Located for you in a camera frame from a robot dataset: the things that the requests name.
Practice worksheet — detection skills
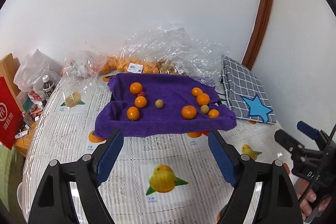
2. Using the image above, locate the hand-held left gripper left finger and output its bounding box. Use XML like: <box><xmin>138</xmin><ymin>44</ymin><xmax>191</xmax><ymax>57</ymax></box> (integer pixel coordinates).
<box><xmin>28</xmin><ymin>129</ymin><xmax>124</xmax><ymax>224</ymax></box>

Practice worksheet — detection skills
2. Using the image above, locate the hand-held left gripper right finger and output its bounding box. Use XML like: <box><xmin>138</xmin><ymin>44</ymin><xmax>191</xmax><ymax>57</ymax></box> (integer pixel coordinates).
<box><xmin>207</xmin><ymin>130</ymin><xmax>303</xmax><ymax>224</ymax></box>

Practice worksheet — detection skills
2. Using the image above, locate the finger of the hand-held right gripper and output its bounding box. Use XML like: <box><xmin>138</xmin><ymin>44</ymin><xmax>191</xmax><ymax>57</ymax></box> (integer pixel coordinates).
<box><xmin>297</xmin><ymin>121</ymin><xmax>328</xmax><ymax>147</ymax></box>
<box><xmin>274</xmin><ymin>130</ymin><xmax>305</xmax><ymax>159</ymax></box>

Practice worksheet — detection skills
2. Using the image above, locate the oval yellow-orange citrus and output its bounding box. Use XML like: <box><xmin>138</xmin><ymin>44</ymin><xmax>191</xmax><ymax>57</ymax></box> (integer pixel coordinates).
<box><xmin>127</xmin><ymin>106</ymin><xmax>140</xmax><ymax>121</ymax></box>

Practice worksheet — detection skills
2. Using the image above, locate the large round orange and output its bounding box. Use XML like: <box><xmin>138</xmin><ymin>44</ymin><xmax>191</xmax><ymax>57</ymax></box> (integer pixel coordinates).
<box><xmin>182</xmin><ymin>105</ymin><xmax>197</xmax><ymax>120</ymax></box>

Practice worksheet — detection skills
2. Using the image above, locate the purple towel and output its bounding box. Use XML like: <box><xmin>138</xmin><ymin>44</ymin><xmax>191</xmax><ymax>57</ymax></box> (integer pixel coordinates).
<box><xmin>94</xmin><ymin>72</ymin><xmax>237</xmax><ymax>137</ymax></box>

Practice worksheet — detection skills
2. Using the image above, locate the clear bag of brown fruits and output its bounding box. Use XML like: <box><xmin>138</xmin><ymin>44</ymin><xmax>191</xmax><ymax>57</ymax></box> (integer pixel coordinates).
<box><xmin>157</xmin><ymin>59</ymin><xmax>185</xmax><ymax>76</ymax></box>

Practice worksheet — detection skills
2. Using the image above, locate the person's right hand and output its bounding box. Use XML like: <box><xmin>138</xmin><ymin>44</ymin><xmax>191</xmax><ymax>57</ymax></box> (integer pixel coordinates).
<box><xmin>282</xmin><ymin>162</ymin><xmax>332</xmax><ymax>220</ymax></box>

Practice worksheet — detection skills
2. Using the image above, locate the lace fruit print tablecloth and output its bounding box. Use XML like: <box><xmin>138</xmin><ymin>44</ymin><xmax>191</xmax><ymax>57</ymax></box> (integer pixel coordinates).
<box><xmin>21</xmin><ymin>67</ymin><xmax>310</xmax><ymax>224</ymax></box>

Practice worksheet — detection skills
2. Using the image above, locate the grey checked cushion blue star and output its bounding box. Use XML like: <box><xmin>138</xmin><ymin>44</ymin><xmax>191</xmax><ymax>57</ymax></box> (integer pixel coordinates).
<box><xmin>220</xmin><ymin>56</ymin><xmax>277</xmax><ymax>125</ymax></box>

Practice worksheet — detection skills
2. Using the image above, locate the clear bag of oranges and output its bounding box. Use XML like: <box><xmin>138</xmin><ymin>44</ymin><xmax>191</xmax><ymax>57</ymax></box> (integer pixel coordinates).
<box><xmin>101</xmin><ymin>55</ymin><xmax>159</xmax><ymax>75</ymax></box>

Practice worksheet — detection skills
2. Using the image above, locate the dark bottle white cap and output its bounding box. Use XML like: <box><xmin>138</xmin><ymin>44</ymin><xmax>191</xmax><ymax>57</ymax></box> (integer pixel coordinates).
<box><xmin>42</xmin><ymin>75</ymin><xmax>55</xmax><ymax>102</ymax></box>

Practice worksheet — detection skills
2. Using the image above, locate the red and white packet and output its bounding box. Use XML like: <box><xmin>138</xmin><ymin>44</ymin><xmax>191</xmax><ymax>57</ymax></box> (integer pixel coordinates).
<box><xmin>28</xmin><ymin>90</ymin><xmax>45</xmax><ymax>109</ymax></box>

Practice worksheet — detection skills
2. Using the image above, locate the red paper bag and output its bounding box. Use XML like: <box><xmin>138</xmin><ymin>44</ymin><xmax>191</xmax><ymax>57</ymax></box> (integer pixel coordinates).
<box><xmin>0</xmin><ymin>76</ymin><xmax>24</xmax><ymax>150</ymax></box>

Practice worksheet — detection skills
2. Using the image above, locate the white plastic bag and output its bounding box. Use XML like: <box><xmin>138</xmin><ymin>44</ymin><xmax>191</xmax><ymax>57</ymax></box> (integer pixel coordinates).
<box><xmin>13</xmin><ymin>49</ymin><xmax>62</xmax><ymax>98</ymax></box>

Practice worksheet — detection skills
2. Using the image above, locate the large crumpled clear plastic bag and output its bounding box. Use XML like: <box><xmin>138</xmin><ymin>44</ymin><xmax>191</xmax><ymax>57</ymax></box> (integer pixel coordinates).
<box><xmin>123</xmin><ymin>25</ymin><xmax>230</xmax><ymax>88</ymax></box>

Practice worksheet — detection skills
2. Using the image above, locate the brown wooden door frame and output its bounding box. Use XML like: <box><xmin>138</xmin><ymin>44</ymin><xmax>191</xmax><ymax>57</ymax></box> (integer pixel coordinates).
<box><xmin>241</xmin><ymin>0</ymin><xmax>277</xmax><ymax>69</ymax></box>

